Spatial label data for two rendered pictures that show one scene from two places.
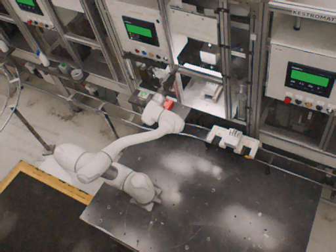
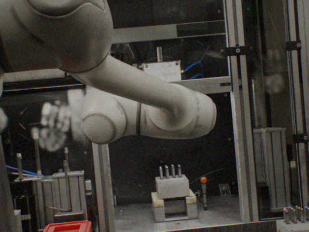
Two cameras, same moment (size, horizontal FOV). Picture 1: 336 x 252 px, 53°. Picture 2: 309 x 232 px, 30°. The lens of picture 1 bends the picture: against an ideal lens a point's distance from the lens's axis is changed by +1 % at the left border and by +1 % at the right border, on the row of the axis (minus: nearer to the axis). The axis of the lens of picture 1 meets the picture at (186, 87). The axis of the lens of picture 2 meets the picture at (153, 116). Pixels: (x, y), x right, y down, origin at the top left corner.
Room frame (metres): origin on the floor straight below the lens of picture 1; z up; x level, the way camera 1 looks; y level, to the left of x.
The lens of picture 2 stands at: (0.29, 0.96, 1.33)
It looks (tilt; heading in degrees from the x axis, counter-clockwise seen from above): 3 degrees down; 322
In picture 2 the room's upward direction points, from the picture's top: 5 degrees counter-clockwise
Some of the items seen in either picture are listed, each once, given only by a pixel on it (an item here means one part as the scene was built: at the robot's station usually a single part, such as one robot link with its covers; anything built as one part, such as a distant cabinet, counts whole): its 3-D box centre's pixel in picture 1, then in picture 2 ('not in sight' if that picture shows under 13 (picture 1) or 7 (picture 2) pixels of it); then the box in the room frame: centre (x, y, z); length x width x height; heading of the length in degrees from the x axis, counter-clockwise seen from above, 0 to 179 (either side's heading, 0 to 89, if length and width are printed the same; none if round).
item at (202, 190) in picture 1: (203, 195); not in sight; (1.01, 0.02, 0.66); 1.50 x 1.06 x 0.04; 55
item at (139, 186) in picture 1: (140, 186); not in sight; (1.08, 0.45, 0.85); 0.18 x 0.16 x 0.22; 53
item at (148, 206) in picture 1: (147, 195); not in sight; (1.06, 0.42, 0.71); 0.22 x 0.18 x 0.06; 55
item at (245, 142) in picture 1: (233, 143); not in sight; (1.28, -0.27, 0.84); 0.36 x 0.14 x 0.10; 55
